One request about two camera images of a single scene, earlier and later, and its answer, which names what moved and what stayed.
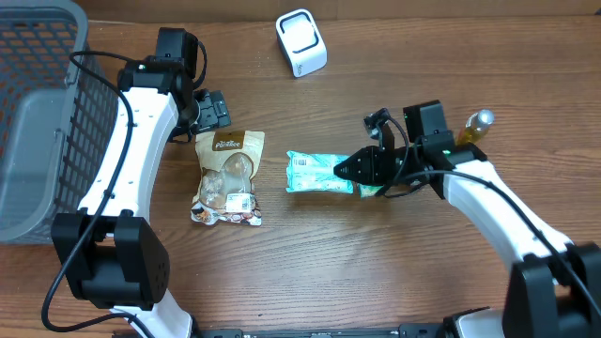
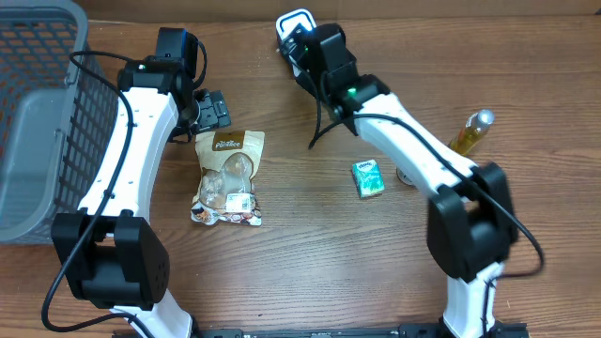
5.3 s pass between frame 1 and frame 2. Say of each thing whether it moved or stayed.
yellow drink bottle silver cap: stayed
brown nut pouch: stayed
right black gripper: moved
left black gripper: stayed
